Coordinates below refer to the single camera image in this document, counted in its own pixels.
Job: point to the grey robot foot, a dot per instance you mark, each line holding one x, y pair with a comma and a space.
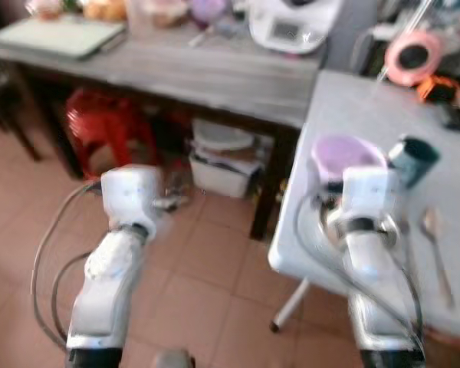
174, 359

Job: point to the orange food bag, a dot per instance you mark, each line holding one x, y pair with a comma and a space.
103, 9

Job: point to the silver metal plate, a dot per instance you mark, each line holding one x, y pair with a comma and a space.
392, 230

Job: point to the grey wooden table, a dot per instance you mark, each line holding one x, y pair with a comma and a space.
215, 77

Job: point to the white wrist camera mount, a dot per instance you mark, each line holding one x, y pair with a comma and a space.
368, 192
132, 192

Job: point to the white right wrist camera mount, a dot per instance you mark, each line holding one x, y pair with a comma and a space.
368, 192

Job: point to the orange black small object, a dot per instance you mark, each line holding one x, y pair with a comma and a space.
437, 88

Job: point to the pale green flat board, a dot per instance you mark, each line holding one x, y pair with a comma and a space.
57, 37

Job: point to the metal spoon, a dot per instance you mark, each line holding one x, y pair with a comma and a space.
432, 224

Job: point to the white storage box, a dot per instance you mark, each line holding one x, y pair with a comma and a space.
222, 172

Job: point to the white folding table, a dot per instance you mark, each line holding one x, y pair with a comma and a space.
368, 107

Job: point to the white kitchen appliance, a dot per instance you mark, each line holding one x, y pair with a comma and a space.
295, 27

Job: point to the red plastic stool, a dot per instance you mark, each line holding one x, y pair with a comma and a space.
107, 126

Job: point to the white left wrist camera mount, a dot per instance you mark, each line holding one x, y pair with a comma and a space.
132, 192

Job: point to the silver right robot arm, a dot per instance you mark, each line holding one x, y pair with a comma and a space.
376, 284

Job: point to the purple round container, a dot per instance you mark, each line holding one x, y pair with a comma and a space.
208, 9

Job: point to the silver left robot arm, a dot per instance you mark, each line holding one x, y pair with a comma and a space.
111, 284

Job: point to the dark teal cup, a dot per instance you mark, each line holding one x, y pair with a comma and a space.
414, 162

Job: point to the pink plastic bowl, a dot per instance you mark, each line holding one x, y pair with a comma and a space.
345, 152

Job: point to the clear food container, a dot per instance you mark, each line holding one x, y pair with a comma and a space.
159, 14

